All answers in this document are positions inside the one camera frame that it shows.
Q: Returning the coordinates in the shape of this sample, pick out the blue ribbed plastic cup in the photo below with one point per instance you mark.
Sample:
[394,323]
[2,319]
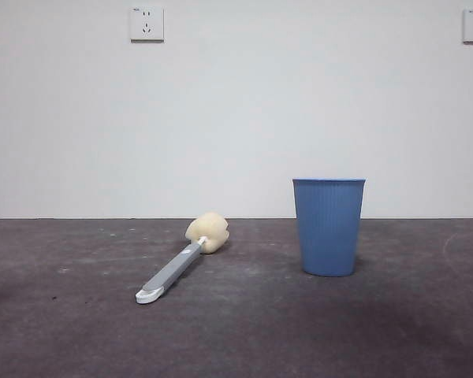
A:
[327,228]

